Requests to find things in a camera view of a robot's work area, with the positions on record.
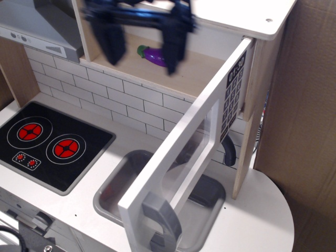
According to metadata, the brown cardboard box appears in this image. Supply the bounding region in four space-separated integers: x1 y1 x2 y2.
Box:
254 1 335 251

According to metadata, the white toy microwave door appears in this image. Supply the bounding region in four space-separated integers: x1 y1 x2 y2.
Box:
118 37 255 251

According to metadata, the white wooden microwave cabinet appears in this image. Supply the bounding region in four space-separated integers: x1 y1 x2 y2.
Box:
72 1 295 198

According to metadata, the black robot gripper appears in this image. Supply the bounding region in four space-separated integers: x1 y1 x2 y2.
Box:
82 1 196 75

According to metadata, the purple toy eggplant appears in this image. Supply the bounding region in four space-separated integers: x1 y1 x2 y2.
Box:
137 45 166 67

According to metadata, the grey toy sink basin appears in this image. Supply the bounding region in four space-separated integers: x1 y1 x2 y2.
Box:
93 150 226 251

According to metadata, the black cable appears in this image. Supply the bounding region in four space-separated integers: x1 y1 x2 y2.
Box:
0 225 28 252

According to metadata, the grey toy range hood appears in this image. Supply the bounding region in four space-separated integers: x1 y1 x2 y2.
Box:
1 1 84 63

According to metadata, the black toy stove top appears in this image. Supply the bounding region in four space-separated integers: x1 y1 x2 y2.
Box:
1 102 116 196

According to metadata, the grey oven knob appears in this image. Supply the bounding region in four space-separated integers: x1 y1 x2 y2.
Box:
32 212 53 232

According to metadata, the dark grey toy faucet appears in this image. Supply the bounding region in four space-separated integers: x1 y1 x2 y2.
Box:
222 135 236 166

